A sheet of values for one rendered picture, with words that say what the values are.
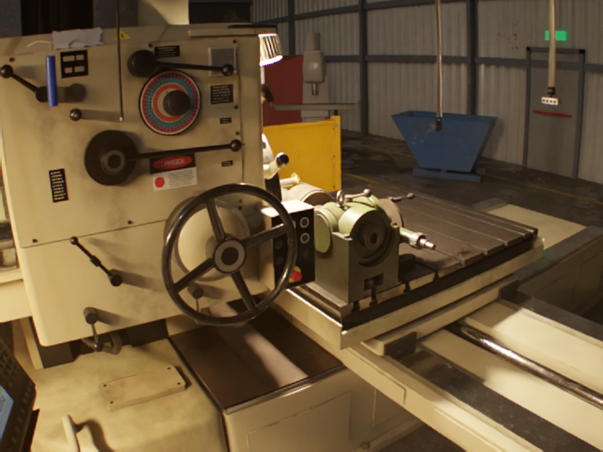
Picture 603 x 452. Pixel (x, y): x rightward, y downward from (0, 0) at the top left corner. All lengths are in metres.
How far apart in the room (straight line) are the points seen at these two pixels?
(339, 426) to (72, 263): 1.38
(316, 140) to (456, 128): 3.40
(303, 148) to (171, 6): 2.67
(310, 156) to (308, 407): 2.89
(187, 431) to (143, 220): 0.82
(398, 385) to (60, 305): 1.16
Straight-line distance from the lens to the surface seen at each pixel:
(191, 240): 1.30
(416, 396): 1.75
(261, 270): 1.53
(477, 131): 7.42
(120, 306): 1.44
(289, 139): 4.35
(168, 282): 1.18
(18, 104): 1.28
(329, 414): 2.14
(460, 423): 1.64
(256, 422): 1.94
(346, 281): 1.63
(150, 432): 1.80
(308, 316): 1.79
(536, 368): 1.96
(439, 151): 7.58
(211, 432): 1.87
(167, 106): 1.25
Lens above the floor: 1.78
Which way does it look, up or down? 16 degrees down
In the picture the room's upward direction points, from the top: 1 degrees counter-clockwise
